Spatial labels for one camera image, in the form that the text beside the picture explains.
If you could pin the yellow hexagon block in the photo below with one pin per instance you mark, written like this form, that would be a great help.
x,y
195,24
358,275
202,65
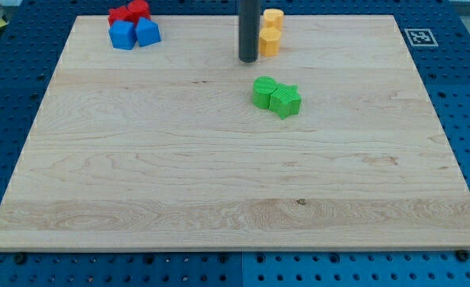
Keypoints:
x,y
269,41

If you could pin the yellow heart block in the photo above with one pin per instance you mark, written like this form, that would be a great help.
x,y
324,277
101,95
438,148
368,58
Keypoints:
x,y
273,18

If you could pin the green cylinder block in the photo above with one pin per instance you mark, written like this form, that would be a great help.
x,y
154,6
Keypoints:
x,y
262,89

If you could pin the green star block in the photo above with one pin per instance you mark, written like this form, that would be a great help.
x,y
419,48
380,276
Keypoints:
x,y
285,101

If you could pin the light wooden board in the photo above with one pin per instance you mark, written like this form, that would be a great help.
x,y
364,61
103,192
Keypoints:
x,y
161,148

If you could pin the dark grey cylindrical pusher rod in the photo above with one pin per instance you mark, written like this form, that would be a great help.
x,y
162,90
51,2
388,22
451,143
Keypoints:
x,y
249,15

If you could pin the blue cube block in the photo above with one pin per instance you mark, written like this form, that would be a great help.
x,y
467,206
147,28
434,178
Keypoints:
x,y
147,32

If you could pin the blue square block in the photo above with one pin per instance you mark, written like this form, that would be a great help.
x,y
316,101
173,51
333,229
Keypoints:
x,y
122,35

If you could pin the red cylinder block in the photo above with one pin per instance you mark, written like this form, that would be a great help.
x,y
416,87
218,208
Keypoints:
x,y
139,9

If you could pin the red star block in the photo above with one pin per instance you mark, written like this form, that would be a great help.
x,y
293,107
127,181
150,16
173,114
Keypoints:
x,y
121,13

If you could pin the white fiducial marker tag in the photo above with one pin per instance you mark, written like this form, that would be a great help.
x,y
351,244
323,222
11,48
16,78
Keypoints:
x,y
419,37

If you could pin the black bolt left front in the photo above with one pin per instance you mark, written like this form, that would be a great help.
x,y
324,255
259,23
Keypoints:
x,y
20,258

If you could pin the black bolt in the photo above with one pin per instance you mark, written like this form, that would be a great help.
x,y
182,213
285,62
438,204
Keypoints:
x,y
462,255
20,258

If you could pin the black bolt right front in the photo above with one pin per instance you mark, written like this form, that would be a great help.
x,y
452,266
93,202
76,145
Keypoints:
x,y
462,255

